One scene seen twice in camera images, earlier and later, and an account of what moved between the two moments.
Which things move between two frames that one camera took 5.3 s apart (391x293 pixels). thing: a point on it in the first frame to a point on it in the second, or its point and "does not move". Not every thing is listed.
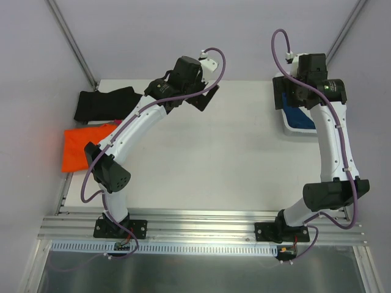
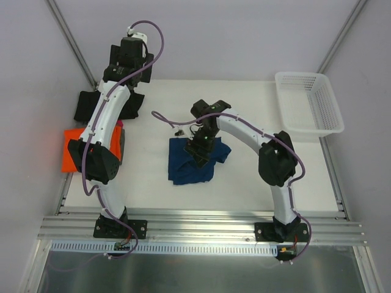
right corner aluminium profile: [357, 8] does not move
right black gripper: [278, 92] to [195, 151]
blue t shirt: [295, 116] to [182, 167]
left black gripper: [204, 97] to [113, 54]
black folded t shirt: [110, 105] does not move
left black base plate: [103, 229] does not move
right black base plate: [280, 232] does not move
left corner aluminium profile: [56, 11] does not move
